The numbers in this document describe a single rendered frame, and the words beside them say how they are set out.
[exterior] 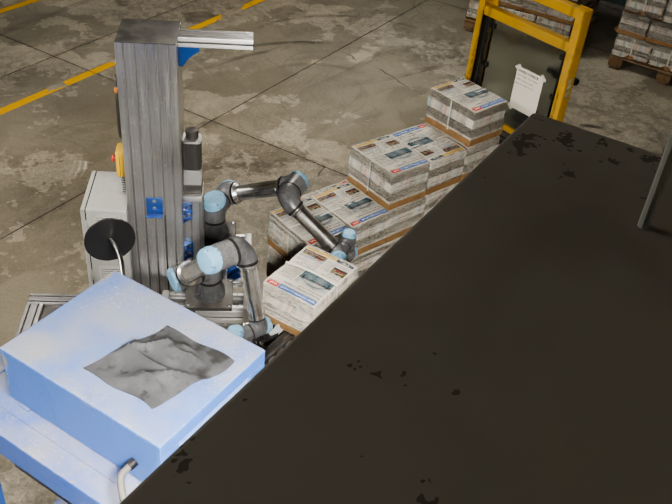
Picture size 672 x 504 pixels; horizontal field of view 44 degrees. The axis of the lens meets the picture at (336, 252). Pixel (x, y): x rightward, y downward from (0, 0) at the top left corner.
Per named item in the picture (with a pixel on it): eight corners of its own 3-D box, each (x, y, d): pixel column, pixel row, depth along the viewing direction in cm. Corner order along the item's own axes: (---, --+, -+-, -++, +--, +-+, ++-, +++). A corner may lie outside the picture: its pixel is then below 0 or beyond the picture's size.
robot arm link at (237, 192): (205, 192, 438) (296, 181, 413) (218, 179, 449) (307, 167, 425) (214, 212, 443) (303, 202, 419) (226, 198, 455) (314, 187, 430)
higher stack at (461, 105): (400, 258, 574) (428, 87, 497) (431, 244, 591) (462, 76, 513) (440, 288, 552) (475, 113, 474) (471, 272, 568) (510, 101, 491)
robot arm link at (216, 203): (198, 220, 434) (198, 198, 426) (210, 207, 444) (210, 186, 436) (219, 226, 431) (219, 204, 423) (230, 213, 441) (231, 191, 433)
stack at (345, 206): (263, 322, 511) (267, 210, 461) (401, 258, 575) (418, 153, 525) (301, 359, 488) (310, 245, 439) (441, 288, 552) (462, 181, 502)
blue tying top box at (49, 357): (120, 316, 278) (115, 269, 266) (264, 396, 254) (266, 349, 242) (9, 396, 246) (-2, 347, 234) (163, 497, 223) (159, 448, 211)
